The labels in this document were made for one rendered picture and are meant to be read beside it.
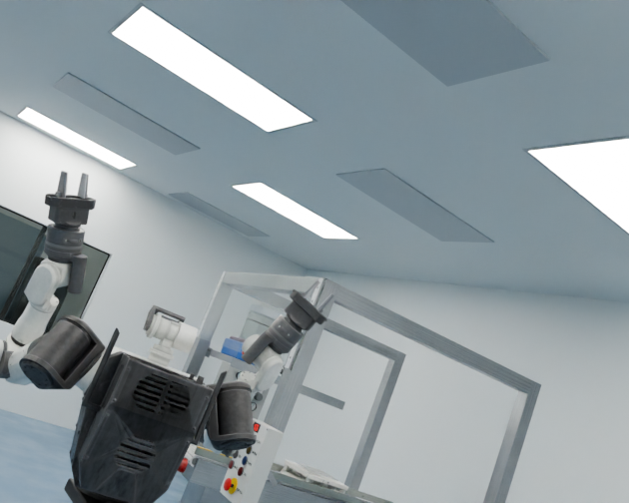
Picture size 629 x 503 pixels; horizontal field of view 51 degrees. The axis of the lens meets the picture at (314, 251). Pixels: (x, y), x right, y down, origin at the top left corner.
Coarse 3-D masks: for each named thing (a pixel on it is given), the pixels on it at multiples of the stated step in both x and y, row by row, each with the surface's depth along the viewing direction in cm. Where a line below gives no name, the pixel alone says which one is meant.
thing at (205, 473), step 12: (192, 468) 283; (204, 468) 283; (216, 468) 286; (228, 468) 288; (192, 480) 281; (204, 480) 283; (216, 480) 286; (264, 492) 297; (276, 492) 299; (288, 492) 302; (300, 492) 305
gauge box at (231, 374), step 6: (222, 366) 292; (228, 366) 287; (228, 372) 285; (234, 372) 287; (216, 378) 292; (228, 378) 285; (234, 378) 287; (264, 396) 293; (258, 402) 292; (264, 402) 293; (258, 408) 292; (258, 414) 292
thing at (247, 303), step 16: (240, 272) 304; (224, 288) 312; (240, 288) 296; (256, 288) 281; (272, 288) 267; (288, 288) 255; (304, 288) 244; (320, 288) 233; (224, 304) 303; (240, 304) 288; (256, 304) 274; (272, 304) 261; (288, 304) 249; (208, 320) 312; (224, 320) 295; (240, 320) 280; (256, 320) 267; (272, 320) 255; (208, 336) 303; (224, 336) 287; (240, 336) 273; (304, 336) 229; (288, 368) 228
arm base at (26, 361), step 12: (84, 324) 152; (96, 336) 154; (96, 348) 153; (24, 360) 144; (36, 360) 142; (84, 360) 150; (24, 372) 146; (36, 372) 144; (48, 372) 143; (72, 372) 147; (36, 384) 149; (48, 384) 145; (60, 384) 145; (72, 384) 147
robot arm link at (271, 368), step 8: (272, 360) 180; (280, 360) 182; (264, 368) 180; (272, 368) 181; (280, 368) 183; (240, 376) 187; (248, 376) 188; (256, 376) 182; (264, 376) 181; (272, 376) 183; (256, 384) 182; (264, 384) 183; (272, 384) 185
